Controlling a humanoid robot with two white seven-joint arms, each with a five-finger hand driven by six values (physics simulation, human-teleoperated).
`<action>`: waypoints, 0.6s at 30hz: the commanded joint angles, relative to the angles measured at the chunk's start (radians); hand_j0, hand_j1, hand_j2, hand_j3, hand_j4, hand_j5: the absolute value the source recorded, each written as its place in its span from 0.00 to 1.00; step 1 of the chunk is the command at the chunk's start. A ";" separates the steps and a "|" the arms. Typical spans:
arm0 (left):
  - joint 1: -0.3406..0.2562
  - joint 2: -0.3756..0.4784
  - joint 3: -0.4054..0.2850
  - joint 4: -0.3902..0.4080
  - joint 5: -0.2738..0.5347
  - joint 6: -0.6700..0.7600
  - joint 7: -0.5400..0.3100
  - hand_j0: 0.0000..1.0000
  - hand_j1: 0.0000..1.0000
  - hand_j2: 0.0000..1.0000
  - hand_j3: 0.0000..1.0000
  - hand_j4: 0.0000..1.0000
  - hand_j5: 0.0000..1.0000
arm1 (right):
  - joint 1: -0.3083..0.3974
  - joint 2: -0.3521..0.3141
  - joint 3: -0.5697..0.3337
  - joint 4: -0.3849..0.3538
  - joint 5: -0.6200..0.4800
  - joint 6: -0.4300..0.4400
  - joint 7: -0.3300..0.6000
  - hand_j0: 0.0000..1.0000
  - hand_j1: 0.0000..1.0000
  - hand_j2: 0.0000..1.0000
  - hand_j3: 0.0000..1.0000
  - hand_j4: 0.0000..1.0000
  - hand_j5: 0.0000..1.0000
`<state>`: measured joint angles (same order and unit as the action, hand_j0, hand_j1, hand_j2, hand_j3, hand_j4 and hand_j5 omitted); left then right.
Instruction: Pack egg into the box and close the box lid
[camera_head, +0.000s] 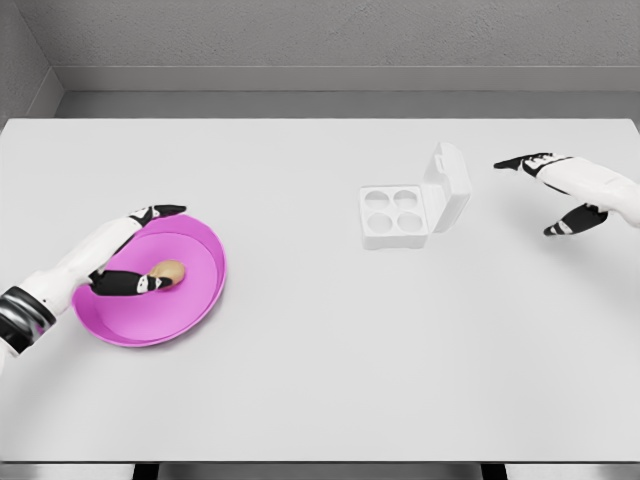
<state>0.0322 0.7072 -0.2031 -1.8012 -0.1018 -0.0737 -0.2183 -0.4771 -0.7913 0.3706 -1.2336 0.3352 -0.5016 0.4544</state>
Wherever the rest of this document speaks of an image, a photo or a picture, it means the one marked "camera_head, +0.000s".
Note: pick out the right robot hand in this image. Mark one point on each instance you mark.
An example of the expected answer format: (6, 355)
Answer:
(565, 182)

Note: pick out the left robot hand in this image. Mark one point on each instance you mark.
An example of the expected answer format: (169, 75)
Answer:
(102, 241)

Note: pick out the brown egg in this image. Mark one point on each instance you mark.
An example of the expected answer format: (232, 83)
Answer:
(172, 270)

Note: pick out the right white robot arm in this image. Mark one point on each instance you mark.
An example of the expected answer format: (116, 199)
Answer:
(629, 200)

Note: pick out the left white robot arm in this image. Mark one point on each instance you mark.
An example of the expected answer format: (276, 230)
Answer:
(35, 300)

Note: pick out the white egg box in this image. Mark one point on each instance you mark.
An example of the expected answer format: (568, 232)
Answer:
(415, 210)

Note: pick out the pink plate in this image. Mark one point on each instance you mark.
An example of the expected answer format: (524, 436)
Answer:
(165, 305)

